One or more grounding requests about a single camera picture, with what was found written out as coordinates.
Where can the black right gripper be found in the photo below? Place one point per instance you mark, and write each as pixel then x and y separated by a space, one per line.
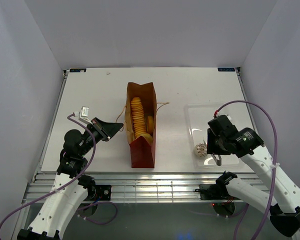
pixel 211 148

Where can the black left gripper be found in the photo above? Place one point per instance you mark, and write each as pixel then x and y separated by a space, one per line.
pixel 106 129

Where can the white chocolate drizzled donut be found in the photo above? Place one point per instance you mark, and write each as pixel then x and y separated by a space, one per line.
pixel 200 150

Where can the metal serving tongs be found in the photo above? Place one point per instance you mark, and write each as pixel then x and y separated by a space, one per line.
pixel 217 158

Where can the long ridged orange bread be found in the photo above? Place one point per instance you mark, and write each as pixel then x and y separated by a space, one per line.
pixel 138 119

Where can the glazed orange donut bread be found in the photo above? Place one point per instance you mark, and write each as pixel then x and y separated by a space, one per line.
pixel 150 124

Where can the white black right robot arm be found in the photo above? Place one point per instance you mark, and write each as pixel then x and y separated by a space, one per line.
pixel 282 202

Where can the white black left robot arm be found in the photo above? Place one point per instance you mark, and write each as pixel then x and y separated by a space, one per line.
pixel 71 186

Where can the red brown paper bag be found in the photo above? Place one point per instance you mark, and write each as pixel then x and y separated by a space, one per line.
pixel 142 153

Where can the clear plastic tray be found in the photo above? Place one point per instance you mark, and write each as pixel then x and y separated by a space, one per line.
pixel 199 117

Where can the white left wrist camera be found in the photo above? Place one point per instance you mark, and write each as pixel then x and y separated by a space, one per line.
pixel 83 115

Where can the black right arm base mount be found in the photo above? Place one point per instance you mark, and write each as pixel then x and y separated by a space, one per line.
pixel 218 190

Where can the aluminium frame rail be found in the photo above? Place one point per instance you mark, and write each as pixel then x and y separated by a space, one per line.
pixel 137 188

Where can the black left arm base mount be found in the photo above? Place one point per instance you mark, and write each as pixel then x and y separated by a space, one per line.
pixel 101 193

